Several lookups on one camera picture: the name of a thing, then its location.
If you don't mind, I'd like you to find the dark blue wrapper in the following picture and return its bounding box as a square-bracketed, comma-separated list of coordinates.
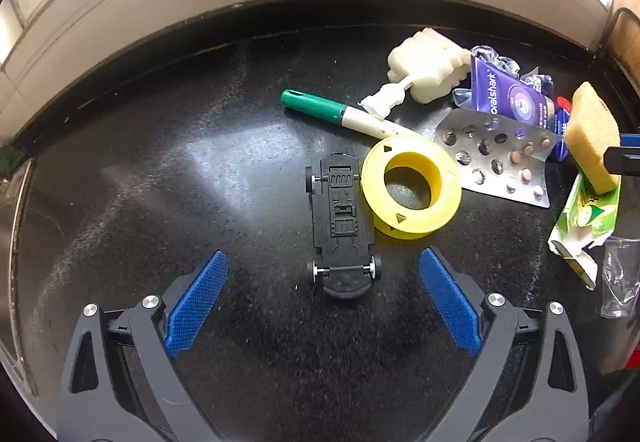
[547, 94, 576, 163]

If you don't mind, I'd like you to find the yellow plastic tape spool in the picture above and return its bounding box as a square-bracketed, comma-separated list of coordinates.
[361, 134, 462, 240]

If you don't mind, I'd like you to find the yellow sponge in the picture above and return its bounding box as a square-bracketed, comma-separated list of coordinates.
[564, 82, 622, 195]

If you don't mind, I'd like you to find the green and white carton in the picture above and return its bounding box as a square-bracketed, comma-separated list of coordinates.
[547, 172, 621, 291]

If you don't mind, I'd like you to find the purple toothpaste tube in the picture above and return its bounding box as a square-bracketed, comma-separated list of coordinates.
[470, 56, 558, 133]

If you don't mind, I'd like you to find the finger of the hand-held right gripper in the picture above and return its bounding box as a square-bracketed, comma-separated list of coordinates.
[604, 134, 640, 175]

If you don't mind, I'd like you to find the white foam sponge brush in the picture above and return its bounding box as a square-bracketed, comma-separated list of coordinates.
[358, 28, 473, 119]

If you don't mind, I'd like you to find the black toy car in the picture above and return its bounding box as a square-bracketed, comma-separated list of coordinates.
[304, 153, 383, 303]

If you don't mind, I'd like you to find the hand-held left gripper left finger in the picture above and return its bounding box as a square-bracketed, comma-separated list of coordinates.
[57, 249, 231, 442]

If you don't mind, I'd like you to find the clear plastic cup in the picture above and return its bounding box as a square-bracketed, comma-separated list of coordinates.
[600, 237, 640, 319]

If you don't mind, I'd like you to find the green and white marker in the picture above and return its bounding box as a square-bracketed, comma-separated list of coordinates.
[280, 89, 423, 140]

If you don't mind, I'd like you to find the silver pill blister pack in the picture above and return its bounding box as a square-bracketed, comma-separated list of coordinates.
[434, 110, 563, 209]

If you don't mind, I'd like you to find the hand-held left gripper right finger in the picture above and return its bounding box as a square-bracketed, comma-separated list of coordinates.
[419, 246, 591, 442]

